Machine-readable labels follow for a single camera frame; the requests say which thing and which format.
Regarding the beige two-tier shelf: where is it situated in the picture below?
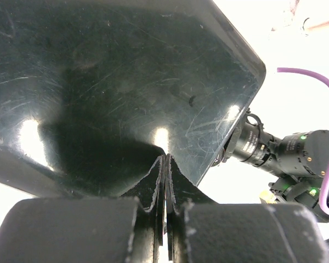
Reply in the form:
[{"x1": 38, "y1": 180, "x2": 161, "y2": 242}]
[{"x1": 271, "y1": 1, "x2": 329, "y2": 35}]

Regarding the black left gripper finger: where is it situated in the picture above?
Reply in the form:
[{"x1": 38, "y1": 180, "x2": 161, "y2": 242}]
[{"x1": 0, "y1": 156, "x2": 165, "y2": 262}]

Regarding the gold black lipstick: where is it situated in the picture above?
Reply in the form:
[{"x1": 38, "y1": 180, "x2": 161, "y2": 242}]
[{"x1": 259, "y1": 190, "x2": 277, "y2": 204}]

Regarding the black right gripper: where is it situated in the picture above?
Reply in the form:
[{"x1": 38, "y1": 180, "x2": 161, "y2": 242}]
[{"x1": 166, "y1": 112, "x2": 329, "y2": 262}]

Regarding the black drawer organizer cabinet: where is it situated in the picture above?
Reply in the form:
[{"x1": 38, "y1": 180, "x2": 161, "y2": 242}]
[{"x1": 0, "y1": 1, "x2": 266, "y2": 197}]

